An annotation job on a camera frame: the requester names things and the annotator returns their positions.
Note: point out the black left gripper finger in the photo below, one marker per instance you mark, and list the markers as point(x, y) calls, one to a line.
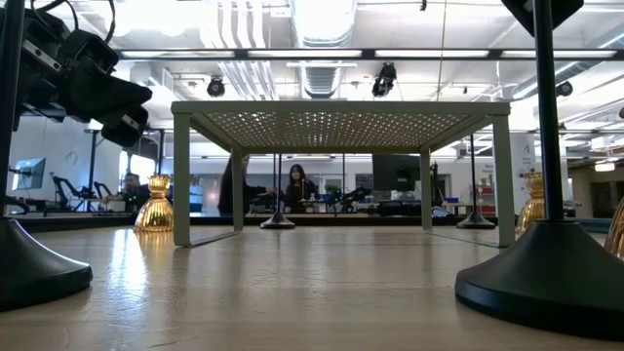
point(112, 97)
point(127, 129)

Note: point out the amber ribbed glass candle holder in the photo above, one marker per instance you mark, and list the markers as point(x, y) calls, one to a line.
point(618, 231)
point(155, 209)
point(532, 205)

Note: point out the tall black candlestick holder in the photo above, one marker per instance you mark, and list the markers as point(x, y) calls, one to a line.
point(278, 222)
point(29, 273)
point(475, 222)
point(551, 273)

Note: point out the person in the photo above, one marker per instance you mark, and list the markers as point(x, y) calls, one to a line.
point(225, 190)
point(132, 192)
point(300, 190)

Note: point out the background black robot arms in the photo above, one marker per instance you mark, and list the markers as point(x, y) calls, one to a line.
point(73, 190)

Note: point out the background desk monitor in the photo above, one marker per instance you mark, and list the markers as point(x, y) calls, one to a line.
point(30, 174)

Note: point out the black round ceiling spotlight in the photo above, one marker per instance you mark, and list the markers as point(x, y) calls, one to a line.
point(216, 88)
point(564, 89)

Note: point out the pale green perforated metal shelf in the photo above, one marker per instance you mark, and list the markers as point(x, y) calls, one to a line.
point(336, 108)

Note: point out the white pillar with signs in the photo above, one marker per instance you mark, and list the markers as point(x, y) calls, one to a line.
point(524, 166)

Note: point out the black aluminium rig frame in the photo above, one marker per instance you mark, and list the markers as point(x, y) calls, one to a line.
point(365, 220)

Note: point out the black overhead mounted camera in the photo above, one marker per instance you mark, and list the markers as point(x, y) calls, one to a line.
point(385, 80)

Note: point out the large black wall screen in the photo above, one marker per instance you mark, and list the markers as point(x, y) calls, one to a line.
point(396, 173)

